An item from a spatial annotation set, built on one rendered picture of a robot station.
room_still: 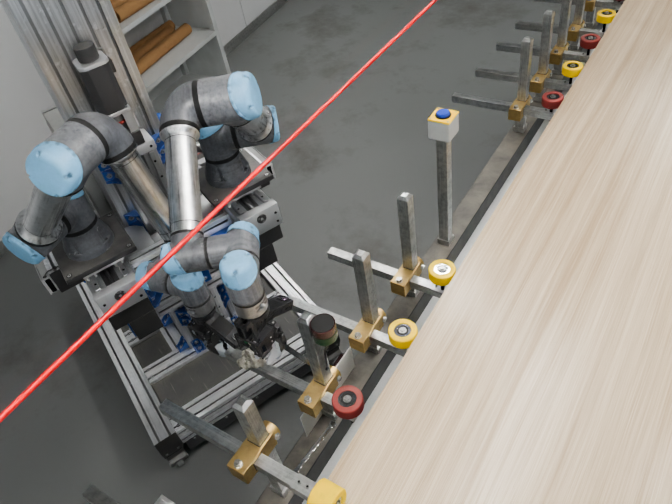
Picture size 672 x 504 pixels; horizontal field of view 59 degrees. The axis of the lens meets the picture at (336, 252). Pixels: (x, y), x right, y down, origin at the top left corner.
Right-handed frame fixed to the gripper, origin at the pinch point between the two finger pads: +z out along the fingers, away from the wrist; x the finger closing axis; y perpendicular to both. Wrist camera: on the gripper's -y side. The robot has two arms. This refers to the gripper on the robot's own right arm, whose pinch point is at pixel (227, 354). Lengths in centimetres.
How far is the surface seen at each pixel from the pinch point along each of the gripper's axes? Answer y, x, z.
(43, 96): 241, -105, 20
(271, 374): -18.1, 1.3, -3.3
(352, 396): -43.4, -1.0, -7.6
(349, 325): -27.4, -24.2, -0.5
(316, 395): -33.4, 1.5, -4.3
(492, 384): -73, -20, -7
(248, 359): -9.7, 0.6, -4.3
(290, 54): 205, -294, 83
